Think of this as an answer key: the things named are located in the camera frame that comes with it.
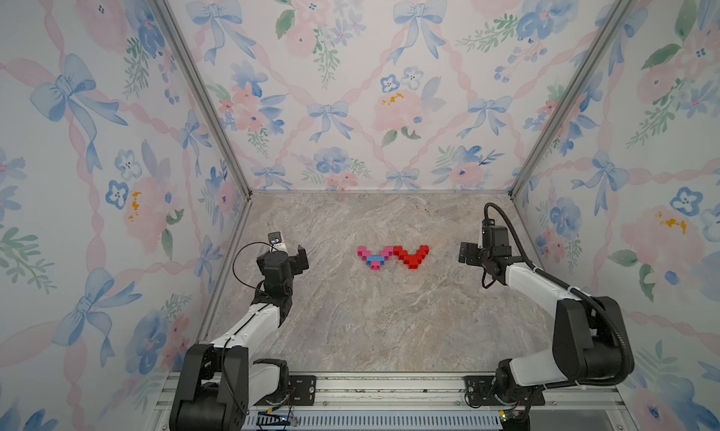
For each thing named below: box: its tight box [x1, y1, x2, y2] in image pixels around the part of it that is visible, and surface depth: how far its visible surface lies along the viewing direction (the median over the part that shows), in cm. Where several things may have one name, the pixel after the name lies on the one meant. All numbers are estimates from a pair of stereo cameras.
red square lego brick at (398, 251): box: [392, 245, 409, 260], surface depth 102 cm
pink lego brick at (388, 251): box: [380, 246, 394, 261], surface depth 102 cm
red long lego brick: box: [403, 254, 423, 266], surface depth 100 cm
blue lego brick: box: [366, 255, 385, 266], surface depth 99 cm
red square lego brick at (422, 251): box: [415, 244, 431, 260], surface depth 102 cm
